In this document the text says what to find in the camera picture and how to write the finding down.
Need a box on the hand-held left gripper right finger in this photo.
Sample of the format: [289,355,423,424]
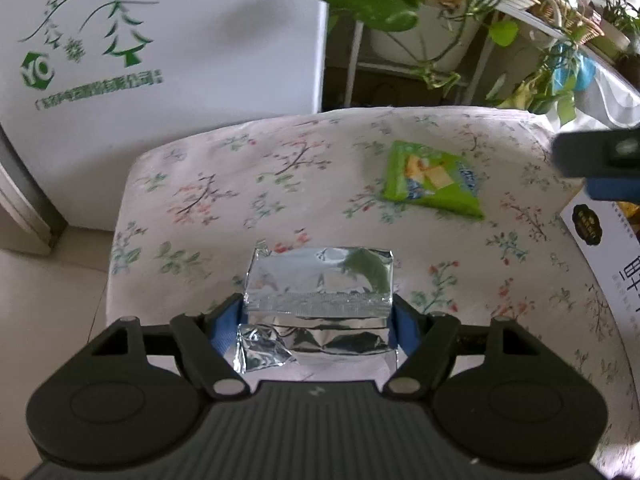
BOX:
[382,295,538,396]

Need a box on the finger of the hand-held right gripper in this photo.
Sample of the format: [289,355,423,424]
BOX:
[550,129,640,201]

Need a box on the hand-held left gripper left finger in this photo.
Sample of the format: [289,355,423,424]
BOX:
[92,295,251,398]

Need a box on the silver foil snack packet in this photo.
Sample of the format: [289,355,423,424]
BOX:
[232,240,396,373]

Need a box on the white printed cardboard box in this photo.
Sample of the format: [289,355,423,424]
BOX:
[560,199,640,331]

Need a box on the green snack packet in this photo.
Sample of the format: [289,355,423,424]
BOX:
[381,140,486,220]

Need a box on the small potted plant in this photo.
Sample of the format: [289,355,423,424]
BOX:
[597,0,640,58]

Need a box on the floral tablecloth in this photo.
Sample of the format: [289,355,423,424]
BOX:
[105,105,640,480]

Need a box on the wicker basket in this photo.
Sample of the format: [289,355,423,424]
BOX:
[537,0,603,41]

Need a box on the small white plant pot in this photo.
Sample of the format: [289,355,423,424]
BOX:
[370,0,483,71]

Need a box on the white metal plant rack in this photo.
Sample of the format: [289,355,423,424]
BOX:
[342,0,571,106]

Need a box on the white board with green print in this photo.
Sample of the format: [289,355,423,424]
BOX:
[0,0,333,233]

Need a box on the blue string roll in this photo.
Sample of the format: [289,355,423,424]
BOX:
[550,42,596,93]

